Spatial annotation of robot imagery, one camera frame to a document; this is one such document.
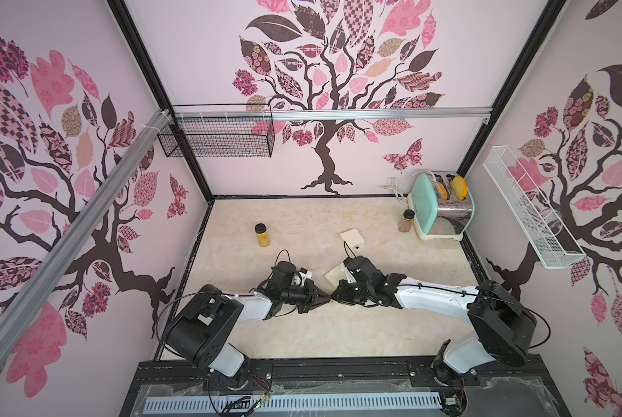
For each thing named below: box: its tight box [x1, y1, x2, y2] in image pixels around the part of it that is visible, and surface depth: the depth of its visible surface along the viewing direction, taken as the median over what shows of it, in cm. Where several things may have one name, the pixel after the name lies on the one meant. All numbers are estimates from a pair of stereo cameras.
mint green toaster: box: [407, 171, 476, 242], surface depth 101 cm
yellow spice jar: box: [254, 222, 271, 248], surface depth 100 cm
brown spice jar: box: [397, 208, 416, 233], surface depth 105 cm
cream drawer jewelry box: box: [339, 227, 365, 258], surface depth 105 cm
